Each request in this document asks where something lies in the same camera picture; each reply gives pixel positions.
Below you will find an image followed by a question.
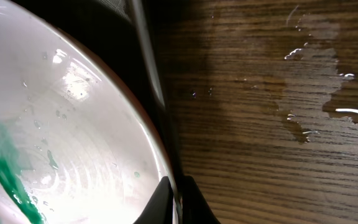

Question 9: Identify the white plate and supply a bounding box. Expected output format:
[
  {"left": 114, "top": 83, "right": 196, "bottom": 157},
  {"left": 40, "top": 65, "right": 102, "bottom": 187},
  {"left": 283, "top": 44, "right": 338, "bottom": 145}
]
[{"left": 0, "top": 1, "right": 172, "bottom": 223}]

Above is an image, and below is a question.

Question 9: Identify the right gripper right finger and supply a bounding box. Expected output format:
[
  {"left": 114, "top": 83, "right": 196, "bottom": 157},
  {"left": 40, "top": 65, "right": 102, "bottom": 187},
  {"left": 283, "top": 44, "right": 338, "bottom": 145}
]
[{"left": 182, "top": 175, "right": 220, "bottom": 224}]

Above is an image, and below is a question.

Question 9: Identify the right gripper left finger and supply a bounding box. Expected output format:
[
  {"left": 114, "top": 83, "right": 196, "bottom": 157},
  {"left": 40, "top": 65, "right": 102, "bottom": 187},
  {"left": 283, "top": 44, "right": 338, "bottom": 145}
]
[{"left": 134, "top": 176, "right": 173, "bottom": 224}]

